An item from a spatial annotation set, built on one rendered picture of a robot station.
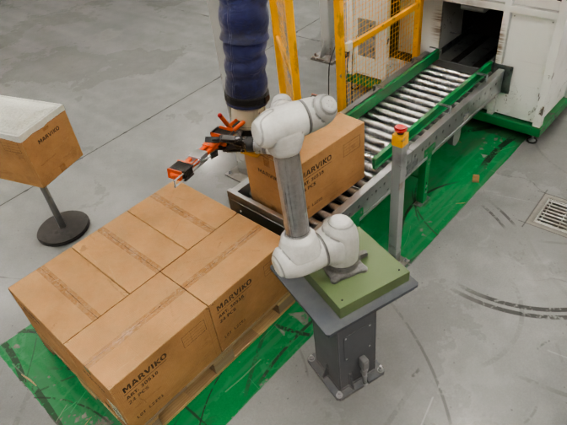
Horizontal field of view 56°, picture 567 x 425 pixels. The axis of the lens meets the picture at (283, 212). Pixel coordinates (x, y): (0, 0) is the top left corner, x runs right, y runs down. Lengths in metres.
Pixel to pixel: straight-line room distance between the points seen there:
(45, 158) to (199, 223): 1.15
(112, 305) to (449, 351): 1.84
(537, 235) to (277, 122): 2.47
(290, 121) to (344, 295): 0.83
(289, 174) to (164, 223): 1.43
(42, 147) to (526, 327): 3.14
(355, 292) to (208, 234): 1.11
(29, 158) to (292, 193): 2.09
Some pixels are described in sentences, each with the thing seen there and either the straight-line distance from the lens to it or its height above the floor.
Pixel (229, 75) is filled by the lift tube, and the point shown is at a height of 1.46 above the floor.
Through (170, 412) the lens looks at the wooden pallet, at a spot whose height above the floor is 0.02.
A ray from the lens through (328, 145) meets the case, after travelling 2.95.
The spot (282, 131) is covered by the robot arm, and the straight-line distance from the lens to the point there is 1.87.
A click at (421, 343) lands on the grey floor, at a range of 3.19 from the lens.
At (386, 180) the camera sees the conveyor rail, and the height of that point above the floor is 0.54.
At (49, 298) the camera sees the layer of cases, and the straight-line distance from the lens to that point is 3.10.
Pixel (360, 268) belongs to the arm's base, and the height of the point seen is 0.83.
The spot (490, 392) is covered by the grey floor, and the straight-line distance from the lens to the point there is 3.08.
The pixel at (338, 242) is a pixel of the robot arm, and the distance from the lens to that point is 2.23.
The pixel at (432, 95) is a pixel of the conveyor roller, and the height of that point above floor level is 0.55.
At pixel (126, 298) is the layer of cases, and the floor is 0.54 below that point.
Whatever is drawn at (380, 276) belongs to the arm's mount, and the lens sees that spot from 2.39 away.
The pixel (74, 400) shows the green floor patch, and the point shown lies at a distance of 3.33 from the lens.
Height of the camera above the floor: 2.58
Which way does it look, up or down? 40 degrees down
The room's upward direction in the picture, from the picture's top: 8 degrees counter-clockwise
